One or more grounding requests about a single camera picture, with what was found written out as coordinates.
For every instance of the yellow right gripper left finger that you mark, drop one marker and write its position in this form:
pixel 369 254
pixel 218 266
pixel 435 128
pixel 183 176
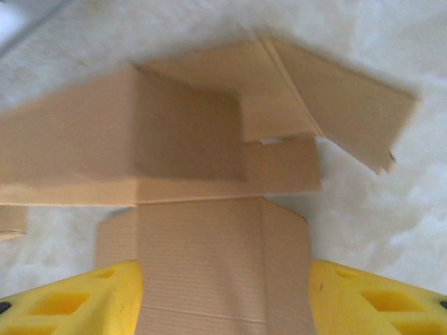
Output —
pixel 104 307

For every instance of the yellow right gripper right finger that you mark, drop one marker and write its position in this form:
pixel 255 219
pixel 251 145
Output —
pixel 335 307

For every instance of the brown cardboard box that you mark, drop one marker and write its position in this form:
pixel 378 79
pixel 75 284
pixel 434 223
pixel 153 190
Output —
pixel 209 244

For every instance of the aluminium side rail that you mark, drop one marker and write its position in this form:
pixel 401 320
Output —
pixel 21 24

